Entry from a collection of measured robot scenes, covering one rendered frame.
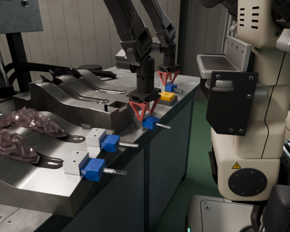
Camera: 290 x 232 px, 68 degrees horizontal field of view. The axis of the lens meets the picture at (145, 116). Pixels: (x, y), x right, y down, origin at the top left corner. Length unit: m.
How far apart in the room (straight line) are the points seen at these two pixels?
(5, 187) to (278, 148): 0.64
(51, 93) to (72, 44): 2.75
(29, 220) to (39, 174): 0.09
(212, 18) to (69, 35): 2.01
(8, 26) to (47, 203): 1.13
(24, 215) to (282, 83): 0.64
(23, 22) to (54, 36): 2.19
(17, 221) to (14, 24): 1.15
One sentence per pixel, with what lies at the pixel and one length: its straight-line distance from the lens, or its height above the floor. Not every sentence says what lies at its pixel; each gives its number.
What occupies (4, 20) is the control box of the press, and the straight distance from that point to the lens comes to 1.45.
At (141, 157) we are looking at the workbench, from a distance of 0.90.
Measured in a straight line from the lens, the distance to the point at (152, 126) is 0.72.
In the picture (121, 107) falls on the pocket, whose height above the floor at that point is 0.87.
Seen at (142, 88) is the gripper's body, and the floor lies 0.95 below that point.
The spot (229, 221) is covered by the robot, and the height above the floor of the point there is 0.28.
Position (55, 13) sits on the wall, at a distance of 3.63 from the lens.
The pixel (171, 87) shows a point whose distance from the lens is 1.08.
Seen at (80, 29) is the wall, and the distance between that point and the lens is 3.48.
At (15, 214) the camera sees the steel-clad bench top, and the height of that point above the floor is 0.80.
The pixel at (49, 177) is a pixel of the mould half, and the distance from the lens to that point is 0.51.
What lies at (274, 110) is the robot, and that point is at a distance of 0.66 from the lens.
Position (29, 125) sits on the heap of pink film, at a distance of 0.64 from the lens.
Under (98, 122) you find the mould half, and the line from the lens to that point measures 0.71.
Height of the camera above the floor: 1.16
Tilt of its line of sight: 25 degrees down
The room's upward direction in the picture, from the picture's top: straight up
